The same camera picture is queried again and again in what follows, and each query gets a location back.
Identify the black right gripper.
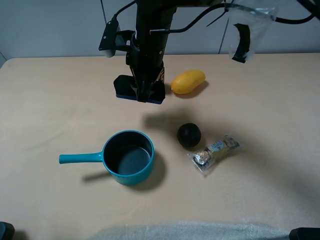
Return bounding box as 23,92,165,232
126,32,168,103

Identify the black blue board eraser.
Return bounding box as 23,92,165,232
113,75,166,104

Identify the black right robot base corner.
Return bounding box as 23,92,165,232
289,227,320,240

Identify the black left robot base corner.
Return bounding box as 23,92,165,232
0,221,15,240

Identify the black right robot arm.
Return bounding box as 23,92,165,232
113,0,228,104

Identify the black small carton box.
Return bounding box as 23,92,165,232
157,66,165,83

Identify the yellow mango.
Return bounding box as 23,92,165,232
170,69,206,95

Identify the dark purple passion fruit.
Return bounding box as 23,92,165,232
177,122,202,149

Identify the gold wrapped chocolate pack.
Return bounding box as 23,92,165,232
187,135,241,176

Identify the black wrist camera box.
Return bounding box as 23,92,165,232
98,18,135,60

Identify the teal saucepan with handle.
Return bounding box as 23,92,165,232
59,130,155,186

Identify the clear plastic wrap with strap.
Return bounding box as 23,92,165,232
226,0,280,64

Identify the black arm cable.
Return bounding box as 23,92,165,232
111,0,320,35

